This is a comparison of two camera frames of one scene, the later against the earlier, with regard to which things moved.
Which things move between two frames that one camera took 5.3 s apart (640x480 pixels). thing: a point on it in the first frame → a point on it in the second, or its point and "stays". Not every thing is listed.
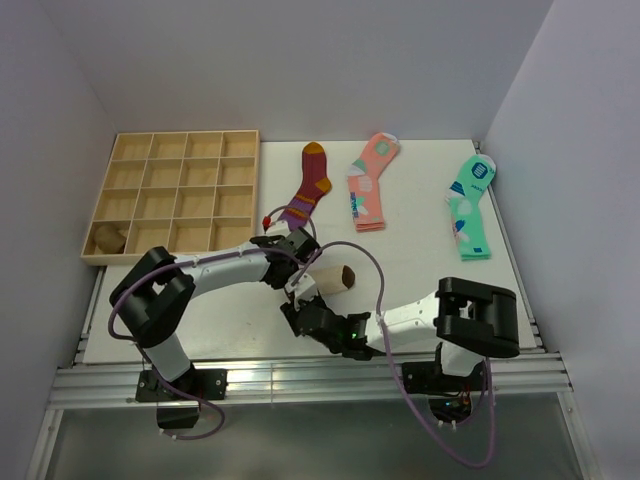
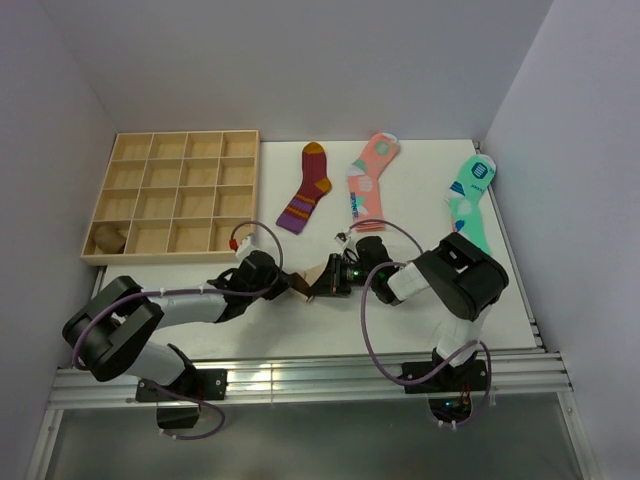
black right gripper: [291, 312] → [332, 280]
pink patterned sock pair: [363, 181] stays
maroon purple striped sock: [314, 184] stays
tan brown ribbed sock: [109, 239] stays
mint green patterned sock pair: [463, 197] stays
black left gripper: [277, 284] → [284, 282]
